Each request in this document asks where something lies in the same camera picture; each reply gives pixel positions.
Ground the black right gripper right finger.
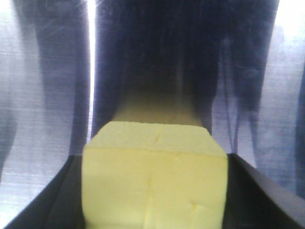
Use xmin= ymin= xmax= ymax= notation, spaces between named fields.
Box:
xmin=222 ymin=154 xmax=305 ymax=229

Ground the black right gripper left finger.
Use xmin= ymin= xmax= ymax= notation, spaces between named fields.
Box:
xmin=5 ymin=156 xmax=85 ymax=229

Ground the yellow foam block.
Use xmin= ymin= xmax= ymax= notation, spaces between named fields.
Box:
xmin=81 ymin=121 xmax=228 ymax=229

